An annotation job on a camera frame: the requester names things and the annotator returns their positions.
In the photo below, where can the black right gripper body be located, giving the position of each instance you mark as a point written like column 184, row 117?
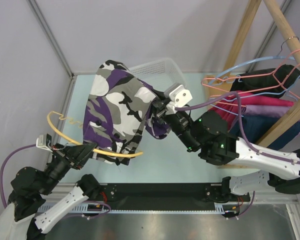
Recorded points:
column 181, row 123

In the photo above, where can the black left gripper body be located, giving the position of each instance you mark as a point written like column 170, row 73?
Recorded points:
column 59, row 167

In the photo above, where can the yellow clothes hanger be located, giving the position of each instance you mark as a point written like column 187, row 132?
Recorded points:
column 72, row 141

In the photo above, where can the purple camouflage trousers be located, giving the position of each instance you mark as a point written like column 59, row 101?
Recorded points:
column 118, row 111

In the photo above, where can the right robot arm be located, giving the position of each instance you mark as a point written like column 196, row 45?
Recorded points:
column 209, row 137

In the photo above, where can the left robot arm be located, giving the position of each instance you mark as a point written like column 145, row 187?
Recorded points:
column 19, row 220

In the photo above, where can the pink garment on hanger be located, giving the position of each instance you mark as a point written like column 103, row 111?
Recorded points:
column 250, row 99

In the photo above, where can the lilac garment on hanger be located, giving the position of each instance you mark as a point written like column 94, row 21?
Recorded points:
column 265, row 110

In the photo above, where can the black garment on hanger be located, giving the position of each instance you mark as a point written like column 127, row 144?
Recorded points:
column 259, row 79

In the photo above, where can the white plastic basket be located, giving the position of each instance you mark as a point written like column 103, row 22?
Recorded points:
column 160, row 74

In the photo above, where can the dark blue denim garment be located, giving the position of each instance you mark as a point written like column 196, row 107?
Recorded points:
column 255, row 126

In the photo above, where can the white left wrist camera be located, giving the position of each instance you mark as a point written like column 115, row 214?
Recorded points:
column 44, row 142

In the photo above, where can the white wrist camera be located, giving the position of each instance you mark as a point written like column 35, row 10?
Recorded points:
column 44, row 142
column 178, row 97

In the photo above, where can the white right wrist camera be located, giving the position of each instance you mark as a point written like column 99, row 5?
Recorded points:
column 178, row 97

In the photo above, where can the pink wire hanger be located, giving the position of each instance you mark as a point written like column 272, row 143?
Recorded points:
column 223, row 104
column 227, row 80

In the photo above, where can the white cable duct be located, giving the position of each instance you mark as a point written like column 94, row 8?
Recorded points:
column 92, row 208

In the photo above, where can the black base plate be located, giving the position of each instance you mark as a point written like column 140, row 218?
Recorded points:
column 168, row 196

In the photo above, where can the aluminium corner post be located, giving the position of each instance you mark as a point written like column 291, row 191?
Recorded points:
column 38, row 14

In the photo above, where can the wooden clothes rack frame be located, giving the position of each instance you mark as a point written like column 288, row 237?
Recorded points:
column 290, row 39

